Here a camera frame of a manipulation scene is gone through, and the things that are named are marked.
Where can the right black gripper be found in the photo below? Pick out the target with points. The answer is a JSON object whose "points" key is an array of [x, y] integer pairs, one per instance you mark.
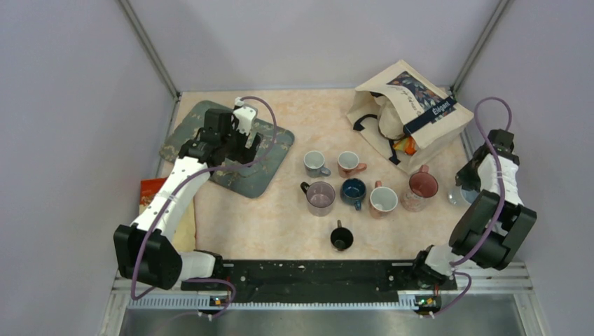
{"points": [[468, 183]]}

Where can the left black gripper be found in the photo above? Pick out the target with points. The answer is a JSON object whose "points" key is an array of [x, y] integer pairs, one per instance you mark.
{"points": [[244, 154]]}

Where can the grey white mug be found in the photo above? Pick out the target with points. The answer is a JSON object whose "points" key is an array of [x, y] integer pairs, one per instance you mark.
{"points": [[458, 196]]}

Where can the green floral tray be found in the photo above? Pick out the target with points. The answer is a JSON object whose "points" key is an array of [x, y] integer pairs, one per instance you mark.
{"points": [[250, 182]]}

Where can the salmon mug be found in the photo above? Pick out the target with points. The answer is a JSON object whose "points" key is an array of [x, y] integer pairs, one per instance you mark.
{"points": [[349, 164], [382, 201]]}

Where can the light blue mug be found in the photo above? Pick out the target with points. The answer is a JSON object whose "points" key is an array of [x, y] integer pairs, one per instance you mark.
{"points": [[314, 163]]}

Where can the lilac mug black handle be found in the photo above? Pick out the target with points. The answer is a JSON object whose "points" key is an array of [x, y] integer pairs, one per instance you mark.
{"points": [[320, 197]]}

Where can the salmon mug front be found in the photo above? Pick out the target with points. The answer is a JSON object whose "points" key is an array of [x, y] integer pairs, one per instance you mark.
{"points": [[349, 164]]}

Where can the dark brown mug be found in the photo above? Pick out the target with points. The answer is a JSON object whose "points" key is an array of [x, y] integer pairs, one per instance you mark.
{"points": [[341, 238]]}

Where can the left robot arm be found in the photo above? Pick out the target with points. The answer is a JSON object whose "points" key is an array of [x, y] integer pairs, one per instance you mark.
{"points": [[144, 249]]}

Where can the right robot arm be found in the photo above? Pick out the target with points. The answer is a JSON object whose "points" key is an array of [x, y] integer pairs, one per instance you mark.
{"points": [[496, 223]]}

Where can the orange snack packet in bag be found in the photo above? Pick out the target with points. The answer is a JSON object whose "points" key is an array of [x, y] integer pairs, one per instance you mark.
{"points": [[406, 145]]}

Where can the beige tote bag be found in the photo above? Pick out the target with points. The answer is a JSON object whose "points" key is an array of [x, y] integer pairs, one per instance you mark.
{"points": [[399, 102]]}

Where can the cassava chips bag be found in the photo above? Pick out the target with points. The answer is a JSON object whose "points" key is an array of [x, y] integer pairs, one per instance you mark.
{"points": [[184, 236]]}

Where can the aluminium rail frame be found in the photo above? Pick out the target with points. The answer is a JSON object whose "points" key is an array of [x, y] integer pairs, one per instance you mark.
{"points": [[469, 277]]}

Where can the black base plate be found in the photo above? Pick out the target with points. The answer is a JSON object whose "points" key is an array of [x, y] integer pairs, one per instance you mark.
{"points": [[317, 281]]}

